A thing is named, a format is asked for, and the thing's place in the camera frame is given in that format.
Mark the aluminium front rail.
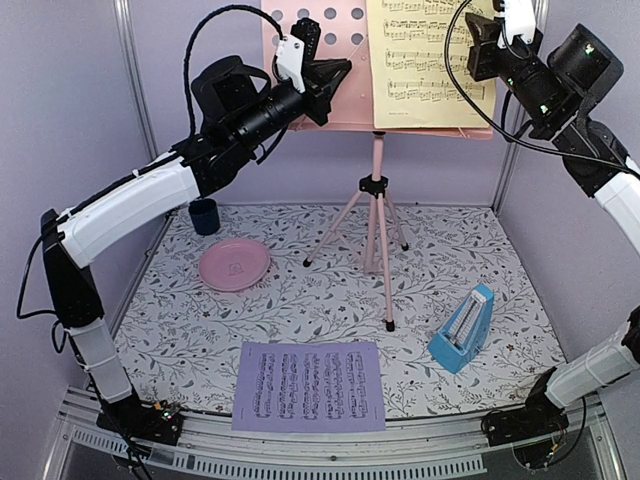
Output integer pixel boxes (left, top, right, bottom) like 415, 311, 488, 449
39, 388, 630, 479

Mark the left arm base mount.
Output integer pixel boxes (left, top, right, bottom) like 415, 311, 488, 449
96, 397, 184, 446

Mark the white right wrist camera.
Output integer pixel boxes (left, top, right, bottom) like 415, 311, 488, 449
493, 0, 536, 49

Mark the aluminium frame post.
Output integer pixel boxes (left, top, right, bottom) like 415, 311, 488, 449
492, 0, 551, 209
112, 0, 159, 160

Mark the black right camera cable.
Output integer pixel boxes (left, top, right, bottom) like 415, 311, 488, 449
443, 0, 640, 179

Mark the black camera cable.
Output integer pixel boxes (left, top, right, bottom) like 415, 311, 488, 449
443, 0, 640, 179
183, 4, 289, 136

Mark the yellow sheet music page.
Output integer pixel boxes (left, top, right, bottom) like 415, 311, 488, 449
366, 0, 496, 130

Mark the left aluminium frame post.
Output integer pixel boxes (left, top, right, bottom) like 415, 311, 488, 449
112, 0, 159, 160

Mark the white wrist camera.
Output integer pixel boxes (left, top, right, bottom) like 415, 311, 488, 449
493, 0, 536, 49
272, 17, 321, 94

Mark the blue metronome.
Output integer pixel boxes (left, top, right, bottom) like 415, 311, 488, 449
428, 284, 494, 374

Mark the black left camera cable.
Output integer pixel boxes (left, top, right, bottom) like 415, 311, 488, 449
183, 4, 289, 136

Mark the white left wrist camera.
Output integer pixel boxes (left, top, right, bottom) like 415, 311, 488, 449
272, 17, 321, 94

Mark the dark blue cup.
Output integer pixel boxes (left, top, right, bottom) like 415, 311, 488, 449
188, 198, 220, 236

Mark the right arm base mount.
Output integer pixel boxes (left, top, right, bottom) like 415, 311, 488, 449
480, 407, 569, 447

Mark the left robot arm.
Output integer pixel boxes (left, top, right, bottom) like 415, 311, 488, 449
41, 55, 352, 434

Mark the right aluminium frame post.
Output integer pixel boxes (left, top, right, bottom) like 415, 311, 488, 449
492, 0, 551, 209

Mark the pink music stand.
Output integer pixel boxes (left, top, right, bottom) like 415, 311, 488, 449
260, 1, 492, 331

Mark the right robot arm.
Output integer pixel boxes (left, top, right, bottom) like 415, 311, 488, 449
465, 6, 639, 436

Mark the floral table mat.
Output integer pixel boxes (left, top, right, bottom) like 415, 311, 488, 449
115, 205, 564, 418

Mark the purple sheet music page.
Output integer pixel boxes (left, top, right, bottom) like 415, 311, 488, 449
232, 342, 386, 434

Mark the pink round plate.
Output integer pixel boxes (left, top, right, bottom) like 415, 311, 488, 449
198, 238, 271, 293

